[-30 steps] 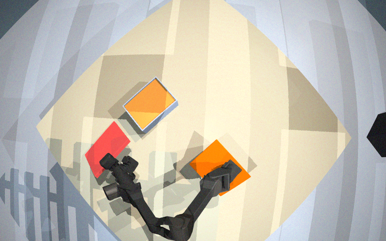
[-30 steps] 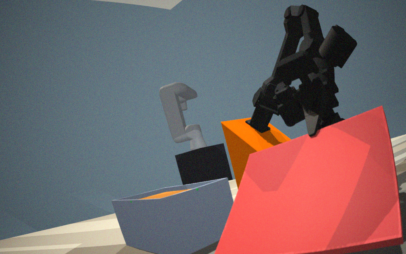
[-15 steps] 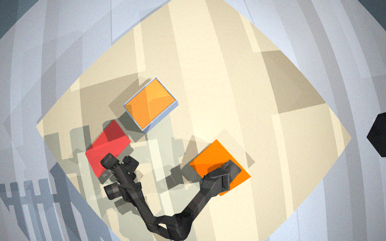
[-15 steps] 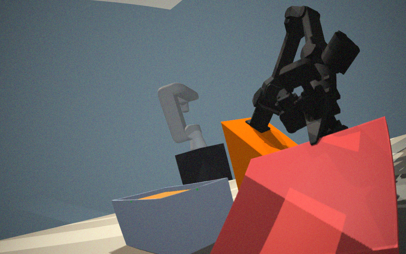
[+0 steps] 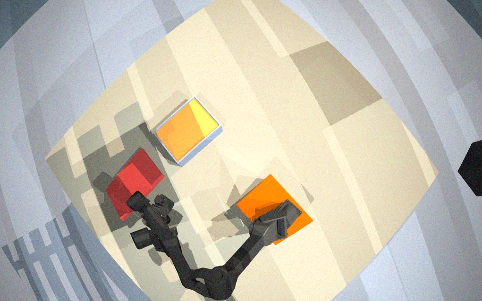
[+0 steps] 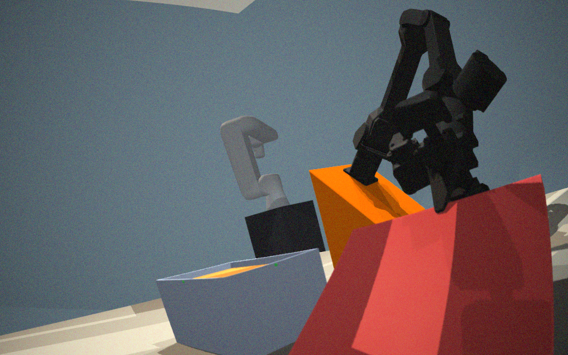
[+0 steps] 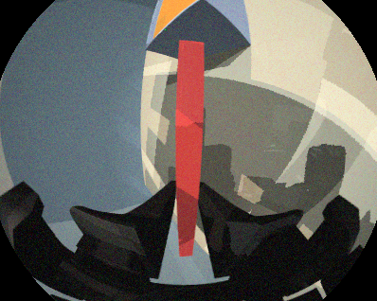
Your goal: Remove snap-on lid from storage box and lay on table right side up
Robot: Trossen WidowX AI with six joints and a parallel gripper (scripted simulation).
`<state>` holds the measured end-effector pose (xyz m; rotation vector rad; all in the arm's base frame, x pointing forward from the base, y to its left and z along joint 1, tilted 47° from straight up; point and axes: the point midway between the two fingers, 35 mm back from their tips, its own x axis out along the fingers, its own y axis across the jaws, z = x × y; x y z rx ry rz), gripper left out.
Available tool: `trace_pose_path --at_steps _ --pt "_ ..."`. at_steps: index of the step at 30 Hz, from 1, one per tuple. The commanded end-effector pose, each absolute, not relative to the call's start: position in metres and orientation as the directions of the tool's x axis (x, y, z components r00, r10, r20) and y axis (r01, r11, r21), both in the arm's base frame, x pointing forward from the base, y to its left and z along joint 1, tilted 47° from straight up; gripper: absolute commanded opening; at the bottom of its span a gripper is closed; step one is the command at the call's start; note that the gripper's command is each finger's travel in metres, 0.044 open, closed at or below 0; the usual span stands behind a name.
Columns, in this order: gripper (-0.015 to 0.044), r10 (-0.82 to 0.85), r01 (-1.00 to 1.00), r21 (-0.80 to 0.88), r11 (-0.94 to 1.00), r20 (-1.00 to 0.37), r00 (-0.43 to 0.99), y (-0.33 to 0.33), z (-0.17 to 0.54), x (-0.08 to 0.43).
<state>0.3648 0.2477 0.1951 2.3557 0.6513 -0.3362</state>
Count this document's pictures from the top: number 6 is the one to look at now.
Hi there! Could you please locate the red plastic lid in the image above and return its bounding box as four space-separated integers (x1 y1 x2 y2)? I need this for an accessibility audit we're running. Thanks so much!
289 174 554 355

